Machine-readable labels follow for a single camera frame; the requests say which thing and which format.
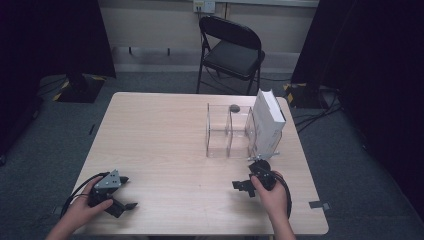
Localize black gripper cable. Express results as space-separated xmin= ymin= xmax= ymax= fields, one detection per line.
xmin=59 ymin=171 xmax=112 ymax=220
xmin=273 ymin=172 xmax=294 ymax=220

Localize black folding chair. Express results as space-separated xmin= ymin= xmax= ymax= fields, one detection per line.
xmin=196 ymin=14 xmax=267 ymax=96

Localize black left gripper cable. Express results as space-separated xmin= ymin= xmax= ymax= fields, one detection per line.
xmin=59 ymin=171 xmax=112 ymax=220

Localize black floor cables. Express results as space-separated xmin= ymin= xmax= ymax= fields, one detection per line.
xmin=293 ymin=85 xmax=343 ymax=134

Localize clear acrylic book rack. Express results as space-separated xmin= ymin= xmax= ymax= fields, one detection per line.
xmin=205 ymin=102 xmax=283 ymax=161

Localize person's left hand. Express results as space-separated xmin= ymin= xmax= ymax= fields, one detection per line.
xmin=61 ymin=176 xmax=115 ymax=232

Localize person's right hand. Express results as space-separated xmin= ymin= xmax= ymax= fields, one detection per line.
xmin=249 ymin=170 xmax=290 ymax=222

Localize white book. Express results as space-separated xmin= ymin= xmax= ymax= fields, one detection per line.
xmin=251 ymin=88 xmax=287 ymax=158

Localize black curtain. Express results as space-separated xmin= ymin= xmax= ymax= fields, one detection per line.
xmin=291 ymin=0 xmax=424 ymax=222
xmin=0 ymin=0 xmax=118 ymax=158

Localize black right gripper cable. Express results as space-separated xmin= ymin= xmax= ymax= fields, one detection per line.
xmin=273 ymin=172 xmax=294 ymax=220

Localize black stand base yellow tape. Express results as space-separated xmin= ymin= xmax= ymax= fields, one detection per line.
xmin=283 ymin=82 xmax=322 ymax=110
xmin=52 ymin=73 xmax=108 ymax=104

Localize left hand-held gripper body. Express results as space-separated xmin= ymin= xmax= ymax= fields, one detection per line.
xmin=87 ymin=168 xmax=124 ymax=210

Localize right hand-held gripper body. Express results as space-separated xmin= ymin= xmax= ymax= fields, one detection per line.
xmin=247 ymin=150 xmax=282 ymax=192

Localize white wall power socket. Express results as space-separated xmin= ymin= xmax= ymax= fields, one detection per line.
xmin=193 ymin=0 xmax=216 ymax=14

